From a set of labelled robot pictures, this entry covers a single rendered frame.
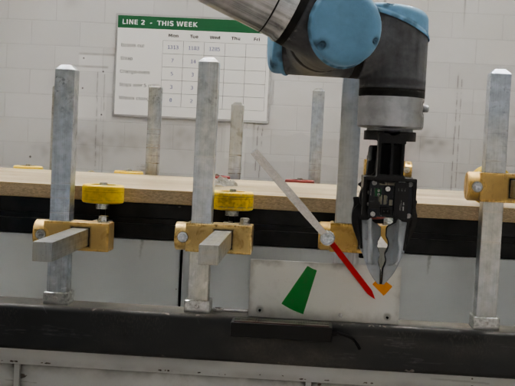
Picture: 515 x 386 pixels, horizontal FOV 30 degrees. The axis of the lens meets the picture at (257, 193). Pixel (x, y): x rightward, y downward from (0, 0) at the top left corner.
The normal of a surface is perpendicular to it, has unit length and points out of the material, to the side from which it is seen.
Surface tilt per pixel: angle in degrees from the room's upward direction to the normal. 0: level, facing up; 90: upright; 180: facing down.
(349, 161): 90
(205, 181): 90
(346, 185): 90
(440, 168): 90
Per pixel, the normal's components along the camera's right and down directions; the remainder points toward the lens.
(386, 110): -0.27, 0.04
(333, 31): 0.26, 0.10
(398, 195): -0.05, 0.05
